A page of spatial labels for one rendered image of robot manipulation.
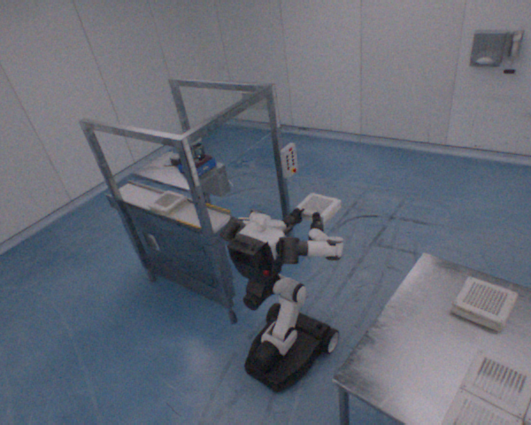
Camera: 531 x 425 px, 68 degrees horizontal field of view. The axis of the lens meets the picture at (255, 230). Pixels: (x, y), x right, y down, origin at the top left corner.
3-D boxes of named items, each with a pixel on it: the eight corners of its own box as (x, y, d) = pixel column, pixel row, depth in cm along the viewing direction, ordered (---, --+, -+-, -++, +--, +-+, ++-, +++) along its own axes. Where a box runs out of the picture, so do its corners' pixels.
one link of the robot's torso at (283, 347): (283, 359, 285) (281, 347, 277) (262, 346, 296) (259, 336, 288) (299, 338, 297) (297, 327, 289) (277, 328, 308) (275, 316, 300)
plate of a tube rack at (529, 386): (538, 377, 173) (539, 374, 172) (522, 421, 160) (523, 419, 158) (478, 350, 188) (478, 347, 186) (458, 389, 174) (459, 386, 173)
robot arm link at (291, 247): (308, 260, 220) (284, 259, 217) (303, 260, 228) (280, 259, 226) (309, 240, 220) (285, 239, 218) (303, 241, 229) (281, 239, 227)
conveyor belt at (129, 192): (231, 220, 315) (230, 215, 312) (211, 238, 300) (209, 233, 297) (128, 187, 390) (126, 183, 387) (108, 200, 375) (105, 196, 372)
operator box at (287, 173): (298, 170, 351) (296, 142, 336) (288, 179, 341) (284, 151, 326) (292, 168, 355) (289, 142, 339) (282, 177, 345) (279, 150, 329)
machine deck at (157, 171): (226, 168, 290) (224, 164, 288) (190, 194, 268) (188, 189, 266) (169, 156, 324) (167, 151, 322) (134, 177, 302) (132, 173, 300)
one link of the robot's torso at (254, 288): (258, 314, 246) (254, 294, 235) (242, 306, 253) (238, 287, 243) (283, 286, 262) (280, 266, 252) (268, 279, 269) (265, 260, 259)
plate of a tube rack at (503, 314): (517, 295, 209) (518, 292, 208) (503, 326, 196) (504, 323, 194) (468, 278, 224) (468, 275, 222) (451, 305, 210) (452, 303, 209)
